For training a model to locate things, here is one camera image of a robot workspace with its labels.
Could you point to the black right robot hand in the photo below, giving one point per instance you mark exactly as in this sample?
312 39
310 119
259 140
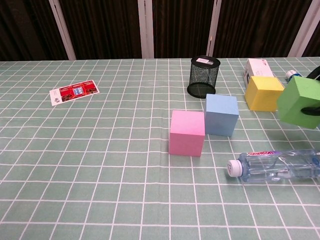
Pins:
311 111

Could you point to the green foam cube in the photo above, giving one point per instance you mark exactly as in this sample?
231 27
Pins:
297 100

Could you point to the yellow foam cube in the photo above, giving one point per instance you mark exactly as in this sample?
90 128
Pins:
262 96

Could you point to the pink foam cube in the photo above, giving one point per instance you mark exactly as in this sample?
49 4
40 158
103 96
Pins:
186 135

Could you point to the blue white squeeze tube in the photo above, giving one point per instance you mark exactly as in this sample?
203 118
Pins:
292 74

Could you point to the white cardboard box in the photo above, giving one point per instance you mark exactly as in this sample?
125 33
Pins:
258 67

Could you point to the clear plastic water bottle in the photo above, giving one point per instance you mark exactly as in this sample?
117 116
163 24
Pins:
262 166

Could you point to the blue foam cube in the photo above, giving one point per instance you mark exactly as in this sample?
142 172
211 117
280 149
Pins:
221 117

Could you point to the black mesh pen holder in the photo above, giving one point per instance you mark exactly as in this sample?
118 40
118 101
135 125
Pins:
202 80

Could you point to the white label card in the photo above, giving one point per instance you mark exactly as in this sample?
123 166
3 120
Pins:
205 61

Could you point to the green checked tablecloth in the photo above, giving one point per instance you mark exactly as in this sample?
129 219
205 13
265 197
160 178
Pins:
125 175

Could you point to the dark brown curtain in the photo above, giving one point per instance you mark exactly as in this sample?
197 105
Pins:
105 25

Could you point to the red printed flat card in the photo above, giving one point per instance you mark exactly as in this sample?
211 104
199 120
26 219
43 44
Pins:
75 92

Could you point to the white vertical post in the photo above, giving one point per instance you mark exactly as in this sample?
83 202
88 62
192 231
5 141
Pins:
62 30
213 27
303 30
146 30

